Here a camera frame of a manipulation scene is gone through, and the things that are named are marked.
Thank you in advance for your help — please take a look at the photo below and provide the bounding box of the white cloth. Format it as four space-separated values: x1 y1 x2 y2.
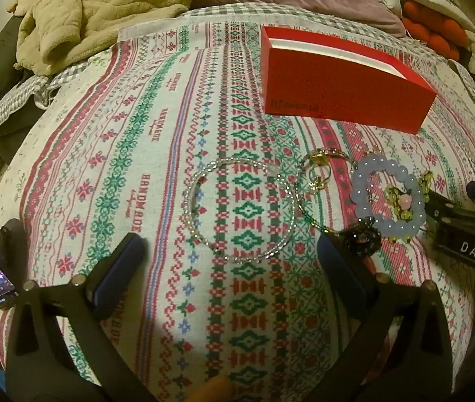
392 0 475 32

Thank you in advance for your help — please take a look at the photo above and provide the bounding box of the pale blue bead bracelet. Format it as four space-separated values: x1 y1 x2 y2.
350 155 426 235

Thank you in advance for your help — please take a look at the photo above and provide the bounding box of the orange carrot plush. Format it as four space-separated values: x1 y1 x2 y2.
401 2 470 61

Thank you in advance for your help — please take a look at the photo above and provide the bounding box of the patterned knit-print bed cloth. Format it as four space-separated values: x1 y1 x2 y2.
0 23 475 402

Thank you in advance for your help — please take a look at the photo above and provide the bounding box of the beige fleece blanket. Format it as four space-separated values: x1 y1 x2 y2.
7 0 223 78

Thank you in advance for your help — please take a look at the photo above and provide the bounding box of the black flower hair tie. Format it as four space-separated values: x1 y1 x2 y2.
342 220 382 256

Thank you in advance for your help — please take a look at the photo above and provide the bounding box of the orange blurry object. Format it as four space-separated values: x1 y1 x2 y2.
191 375 234 402

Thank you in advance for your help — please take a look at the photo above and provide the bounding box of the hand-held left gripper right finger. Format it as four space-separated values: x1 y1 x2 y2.
317 232 468 402

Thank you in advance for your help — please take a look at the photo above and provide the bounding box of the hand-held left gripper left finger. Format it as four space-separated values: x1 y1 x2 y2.
5 232 146 402

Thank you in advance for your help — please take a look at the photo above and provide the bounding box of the yellow-green bead bracelet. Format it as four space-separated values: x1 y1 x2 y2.
384 171 435 244

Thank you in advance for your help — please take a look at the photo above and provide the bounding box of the red cardboard box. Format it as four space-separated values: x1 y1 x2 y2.
261 26 438 135

